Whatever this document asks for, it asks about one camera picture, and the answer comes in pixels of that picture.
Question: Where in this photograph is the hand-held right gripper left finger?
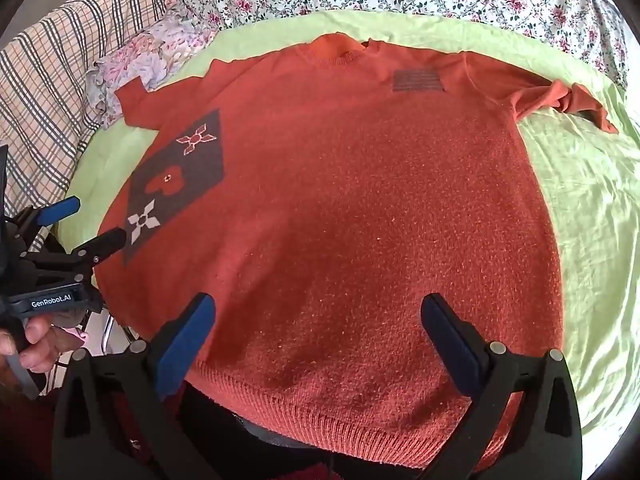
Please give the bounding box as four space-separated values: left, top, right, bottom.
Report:
51 292 221 480

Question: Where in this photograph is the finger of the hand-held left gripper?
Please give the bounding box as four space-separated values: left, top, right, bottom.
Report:
17 196 82 242
30 226 127 281

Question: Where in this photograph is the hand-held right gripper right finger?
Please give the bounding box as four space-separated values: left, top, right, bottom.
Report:
420 293 583 480

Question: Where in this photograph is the purple floral pillow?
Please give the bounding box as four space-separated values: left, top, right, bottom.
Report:
85 14 219 129

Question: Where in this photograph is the person's left hand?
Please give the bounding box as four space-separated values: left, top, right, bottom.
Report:
0 316 85 374

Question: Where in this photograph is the person's dark red clothing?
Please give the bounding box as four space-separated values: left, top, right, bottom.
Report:
0 375 151 480

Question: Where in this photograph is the light green bedsheet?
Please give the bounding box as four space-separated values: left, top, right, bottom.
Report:
55 10 640 441

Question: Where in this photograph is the metal tube frame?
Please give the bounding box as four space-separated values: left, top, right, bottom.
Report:
97 310 142 357

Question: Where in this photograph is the orange knit sweater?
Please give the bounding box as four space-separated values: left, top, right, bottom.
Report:
92 32 620 471

